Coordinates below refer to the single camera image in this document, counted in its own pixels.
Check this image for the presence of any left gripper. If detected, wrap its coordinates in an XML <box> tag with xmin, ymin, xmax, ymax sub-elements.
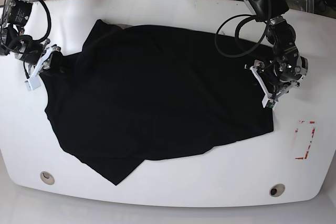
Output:
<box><xmin>265</xmin><ymin>49</ymin><xmax>308</xmax><ymax>88</ymax></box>

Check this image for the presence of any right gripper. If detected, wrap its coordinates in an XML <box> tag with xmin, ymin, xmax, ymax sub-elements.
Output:
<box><xmin>1</xmin><ymin>35</ymin><xmax>50</xmax><ymax>66</ymax></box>

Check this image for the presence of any black t-shirt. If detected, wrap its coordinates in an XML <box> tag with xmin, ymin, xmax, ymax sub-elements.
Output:
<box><xmin>40</xmin><ymin>20</ymin><xmax>274</xmax><ymax>185</ymax></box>

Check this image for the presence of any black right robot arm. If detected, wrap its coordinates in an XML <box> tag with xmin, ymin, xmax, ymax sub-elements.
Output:
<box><xmin>1</xmin><ymin>0</ymin><xmax>51</xmax><ymax>66</ymax></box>

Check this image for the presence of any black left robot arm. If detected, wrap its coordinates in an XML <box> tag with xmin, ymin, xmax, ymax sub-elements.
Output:
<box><xmin>243</xmin><ymin>0</ymin><xmax>308</xmax><ymax>92</ymax></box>

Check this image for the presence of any red tape rectangle marking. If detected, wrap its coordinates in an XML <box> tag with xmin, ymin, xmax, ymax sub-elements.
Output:
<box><xmin>292</xmin><ymin>121</ymin><xmax>317</xmax><ymax>160</ymax></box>

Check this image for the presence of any right table grommet hole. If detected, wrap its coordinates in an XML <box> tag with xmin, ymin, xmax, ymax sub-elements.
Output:
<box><xmin>269</xmin><ymin>184</ymin><xmax>286</xmax><ymax>197</ymax></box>

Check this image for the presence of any table grommet hole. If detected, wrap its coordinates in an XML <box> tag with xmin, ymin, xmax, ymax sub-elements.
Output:
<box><xmin>269</xmin><ymin>184</ymin><xmax>286</xmax><ymax>197</ymax></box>
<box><xmin>40</xmin><ymin>172</ymin><xmax>55</xmax><ymax>185</ymax></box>

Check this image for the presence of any left table grommet hole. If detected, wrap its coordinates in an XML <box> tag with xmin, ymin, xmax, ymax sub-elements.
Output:
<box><xmin>40</xmin><ymin>172</ymin><xmax>55</xmax><ymax>185</ymax></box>

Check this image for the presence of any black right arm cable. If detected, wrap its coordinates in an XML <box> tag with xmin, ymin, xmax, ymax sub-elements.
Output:
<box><xmin>0</xmin><ymin>0</ymin><xmax>52</xmax><ymax>78</ymax></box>

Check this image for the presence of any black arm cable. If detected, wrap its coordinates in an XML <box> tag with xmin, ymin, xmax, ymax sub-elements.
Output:
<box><xmin>214</xmin><ymin>0</ymin><xmax>279</xmax><ymax>58</ymax></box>
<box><xmin>0</xmin><ymin>0</ymin><xmax>52</xmax><ymax>78</ymax></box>

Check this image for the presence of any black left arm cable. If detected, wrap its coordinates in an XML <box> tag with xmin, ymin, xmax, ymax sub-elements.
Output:
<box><xmin>214</xmin><ymin>0</ymin><xmax>279</xmax><ymax>58</ymax></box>

